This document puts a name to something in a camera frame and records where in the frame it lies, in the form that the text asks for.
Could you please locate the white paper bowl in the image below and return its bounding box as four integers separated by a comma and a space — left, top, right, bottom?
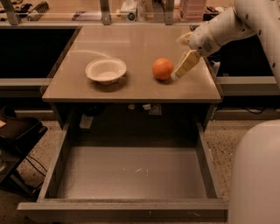
85, 58, 127, 85

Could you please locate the white device with lens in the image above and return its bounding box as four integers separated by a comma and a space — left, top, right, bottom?
120, 0, 137, 21

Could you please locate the pink stacked storage box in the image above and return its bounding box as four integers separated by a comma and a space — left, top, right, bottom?
178, 0, 207, 21

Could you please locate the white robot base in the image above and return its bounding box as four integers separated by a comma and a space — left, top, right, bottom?
228, 120, 280, 224

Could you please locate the grey ribbed cylinder tool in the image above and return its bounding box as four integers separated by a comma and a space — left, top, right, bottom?
26, 1, 49, 21

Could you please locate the open grey top drawer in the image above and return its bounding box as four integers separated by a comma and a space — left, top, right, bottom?
17, 122, 228, 223

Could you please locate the grey cabinet with top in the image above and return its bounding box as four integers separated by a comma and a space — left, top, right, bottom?
39, 24, 224, 131

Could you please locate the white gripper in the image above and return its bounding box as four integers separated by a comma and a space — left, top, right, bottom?
171, 23, 221, 81

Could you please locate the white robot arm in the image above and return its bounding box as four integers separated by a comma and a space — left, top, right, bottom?
171, 0, 280, 87

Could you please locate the orange fruit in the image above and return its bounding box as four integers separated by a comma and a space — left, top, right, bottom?
152, 58, 174, 81

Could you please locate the black floor cable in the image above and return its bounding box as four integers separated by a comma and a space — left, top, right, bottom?
24, 154, 48, 191

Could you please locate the black side cart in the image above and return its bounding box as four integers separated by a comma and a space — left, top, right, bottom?
0, 107, 47, 198

